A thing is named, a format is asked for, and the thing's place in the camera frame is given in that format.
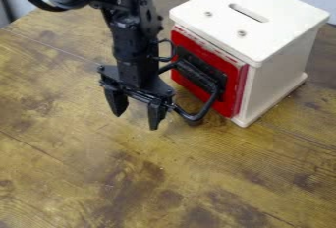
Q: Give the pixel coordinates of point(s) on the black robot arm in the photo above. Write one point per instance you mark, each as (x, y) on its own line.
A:
(113, 9)

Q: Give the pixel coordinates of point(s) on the red drawer with black handle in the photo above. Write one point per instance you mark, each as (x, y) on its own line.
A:
(212, 62)

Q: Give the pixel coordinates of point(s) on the white wooden drawer box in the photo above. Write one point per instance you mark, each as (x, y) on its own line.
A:
(265, 36)

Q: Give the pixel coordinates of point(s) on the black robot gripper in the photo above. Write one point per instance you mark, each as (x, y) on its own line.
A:
(133, 77)

